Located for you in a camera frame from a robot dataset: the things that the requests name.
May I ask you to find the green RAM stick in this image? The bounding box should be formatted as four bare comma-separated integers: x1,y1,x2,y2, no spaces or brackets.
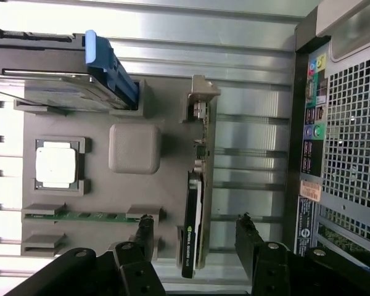
24,211,142,221

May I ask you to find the grey parts rack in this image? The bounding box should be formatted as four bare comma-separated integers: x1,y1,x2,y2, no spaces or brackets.
13,78,187,263

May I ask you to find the orange case label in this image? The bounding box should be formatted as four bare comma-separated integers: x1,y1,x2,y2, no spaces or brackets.
298,180,322,200

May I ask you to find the grey square rack block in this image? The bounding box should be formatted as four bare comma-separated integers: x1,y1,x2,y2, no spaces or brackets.
108,123,161,175

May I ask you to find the silver CPU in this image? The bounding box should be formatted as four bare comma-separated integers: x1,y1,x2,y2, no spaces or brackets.
36,141,80,188

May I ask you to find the grey PC case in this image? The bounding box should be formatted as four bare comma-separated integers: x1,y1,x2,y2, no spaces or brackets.
282,0,370,269

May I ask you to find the hard disk with blue caddy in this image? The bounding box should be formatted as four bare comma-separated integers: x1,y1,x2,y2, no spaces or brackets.
0,28,140,112

